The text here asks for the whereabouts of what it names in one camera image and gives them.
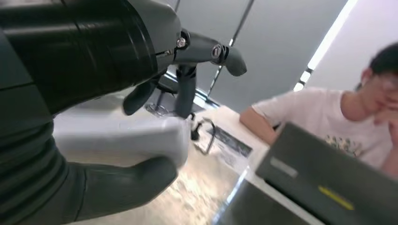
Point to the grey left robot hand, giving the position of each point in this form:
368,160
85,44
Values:
77,46

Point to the white table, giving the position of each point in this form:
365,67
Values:
230,121

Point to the grey laptop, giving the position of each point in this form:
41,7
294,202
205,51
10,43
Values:
326,174

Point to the person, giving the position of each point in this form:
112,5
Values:
311,108

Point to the ceiling light strip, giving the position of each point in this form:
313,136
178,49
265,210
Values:
329,34

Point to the black power plug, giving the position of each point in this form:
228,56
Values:
195,135

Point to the steel workbench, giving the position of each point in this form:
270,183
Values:
192,192

